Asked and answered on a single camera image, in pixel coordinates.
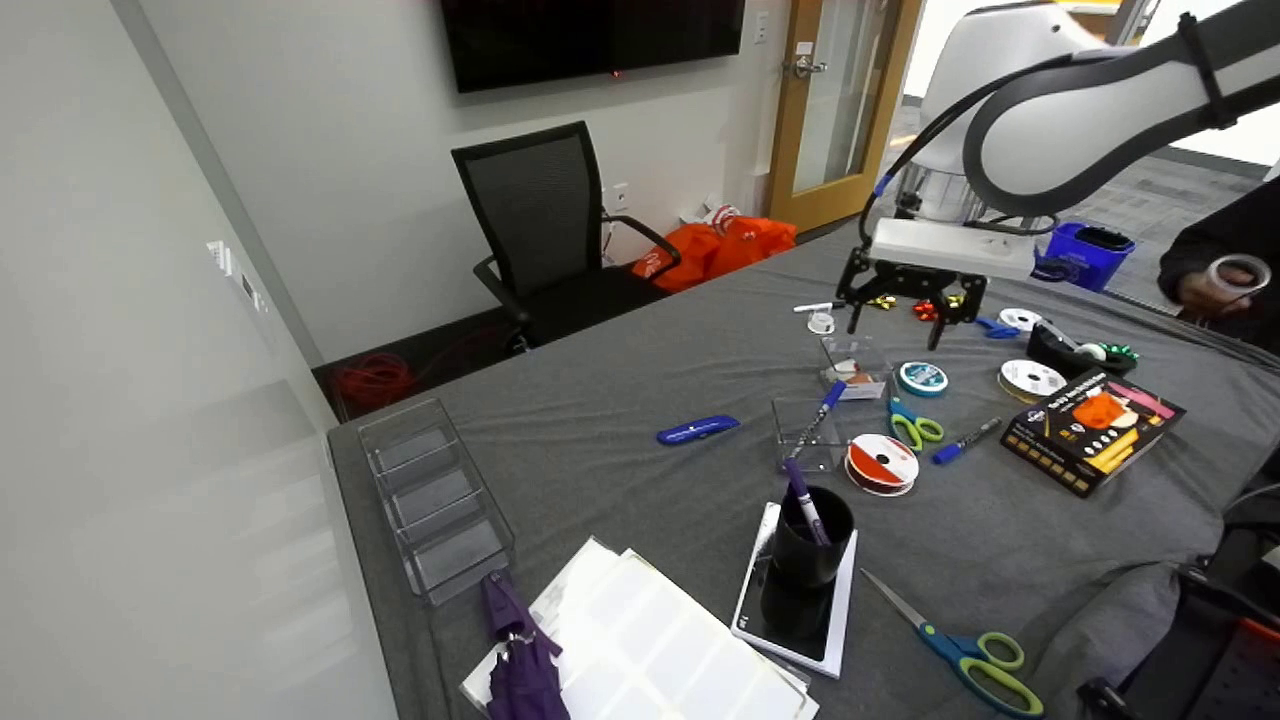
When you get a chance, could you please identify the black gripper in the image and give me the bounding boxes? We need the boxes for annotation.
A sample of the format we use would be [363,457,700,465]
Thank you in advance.
[831,256,993,354]

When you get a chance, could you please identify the beige tape roll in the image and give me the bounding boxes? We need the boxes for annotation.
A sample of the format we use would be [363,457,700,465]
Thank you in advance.
[1199,247,1277,307]

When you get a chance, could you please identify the clear container with contents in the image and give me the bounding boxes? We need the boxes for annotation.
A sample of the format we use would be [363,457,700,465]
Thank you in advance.
[816,348,892,406]

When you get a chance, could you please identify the person's hand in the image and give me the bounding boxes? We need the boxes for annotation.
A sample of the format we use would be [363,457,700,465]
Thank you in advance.
[1175,258,1251,326]

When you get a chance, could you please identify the teal ribbon spool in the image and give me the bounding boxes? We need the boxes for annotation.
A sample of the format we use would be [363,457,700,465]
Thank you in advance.
[892,354,958,399]

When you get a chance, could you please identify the small green scissors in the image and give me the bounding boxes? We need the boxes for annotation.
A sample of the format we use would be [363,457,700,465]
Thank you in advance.
[884,392,949,458]

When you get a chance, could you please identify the blue white pen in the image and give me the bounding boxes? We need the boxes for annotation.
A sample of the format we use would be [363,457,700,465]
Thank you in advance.
[783,378,853,466]

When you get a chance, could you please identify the blue marker pen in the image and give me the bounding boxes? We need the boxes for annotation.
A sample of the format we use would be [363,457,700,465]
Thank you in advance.
[652,411,746,451]
[928,411,1008,466]

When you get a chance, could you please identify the orange ribbon spool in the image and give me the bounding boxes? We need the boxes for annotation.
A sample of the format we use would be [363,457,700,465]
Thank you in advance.
[840,429,923,505]

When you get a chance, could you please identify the black tape dispenser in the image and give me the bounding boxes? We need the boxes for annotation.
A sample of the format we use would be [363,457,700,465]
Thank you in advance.
[1025,319,1103,382]

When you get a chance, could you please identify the orange plastic bag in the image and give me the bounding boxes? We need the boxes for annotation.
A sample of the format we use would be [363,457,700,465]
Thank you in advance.
[627,213,804,294]

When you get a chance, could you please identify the blue plastic bin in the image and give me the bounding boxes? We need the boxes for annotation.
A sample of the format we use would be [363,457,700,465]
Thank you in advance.
[1034,219,1139,294]

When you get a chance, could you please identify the purple pen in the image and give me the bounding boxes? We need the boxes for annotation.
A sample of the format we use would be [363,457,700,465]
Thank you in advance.
[782,457,837,550]

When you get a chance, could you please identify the wooden framed glass door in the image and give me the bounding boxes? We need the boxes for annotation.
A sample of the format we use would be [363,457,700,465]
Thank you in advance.
[759,0,928,235]

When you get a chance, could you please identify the green gift bow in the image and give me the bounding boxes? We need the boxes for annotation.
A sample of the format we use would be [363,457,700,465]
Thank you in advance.
[1097,341,1146,378]

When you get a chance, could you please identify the black printed flat package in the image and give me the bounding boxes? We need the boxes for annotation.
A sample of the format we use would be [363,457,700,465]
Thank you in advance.
[998,366,1188,500]

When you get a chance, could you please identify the grey tablecloth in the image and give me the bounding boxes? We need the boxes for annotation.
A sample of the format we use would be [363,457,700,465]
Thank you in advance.
[326,205,1280,720]

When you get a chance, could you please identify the black pen cup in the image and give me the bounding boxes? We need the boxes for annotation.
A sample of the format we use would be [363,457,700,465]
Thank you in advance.
[758,484,860,638]

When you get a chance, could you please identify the person in dark clothing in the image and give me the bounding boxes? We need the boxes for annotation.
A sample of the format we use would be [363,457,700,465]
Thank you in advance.
[1158,177,1280,360]

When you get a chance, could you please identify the black mesh office chair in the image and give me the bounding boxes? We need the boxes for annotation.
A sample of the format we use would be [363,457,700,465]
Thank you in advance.
[449,121,684,351]

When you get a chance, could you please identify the large blue green scissors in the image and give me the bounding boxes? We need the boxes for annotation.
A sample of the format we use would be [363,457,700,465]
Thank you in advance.
[858,563,1048,720]

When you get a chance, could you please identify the white paper sheets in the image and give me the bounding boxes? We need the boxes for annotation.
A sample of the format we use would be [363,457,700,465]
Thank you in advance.
[462,536,820,720]

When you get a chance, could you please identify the clear compartment tray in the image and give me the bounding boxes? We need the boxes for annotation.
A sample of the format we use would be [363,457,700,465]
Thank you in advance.
[361,404,519,609]

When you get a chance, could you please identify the purple glove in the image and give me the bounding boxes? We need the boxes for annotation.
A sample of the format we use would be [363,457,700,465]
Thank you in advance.
[476,566,571,720]

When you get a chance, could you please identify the light grey wrist camera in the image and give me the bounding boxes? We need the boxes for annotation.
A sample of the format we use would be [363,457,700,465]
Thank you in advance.
[863,213,1044,285]

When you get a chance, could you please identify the black wall television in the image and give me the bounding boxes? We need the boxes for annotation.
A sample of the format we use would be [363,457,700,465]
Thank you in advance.
[436,0,747,96]

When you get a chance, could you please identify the red cable coil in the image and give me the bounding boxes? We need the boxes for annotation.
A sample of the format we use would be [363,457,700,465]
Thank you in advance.
[328,348,424,414]

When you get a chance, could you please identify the white wall thermostat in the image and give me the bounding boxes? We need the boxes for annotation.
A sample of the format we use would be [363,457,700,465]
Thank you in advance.
[204,235,263,314]

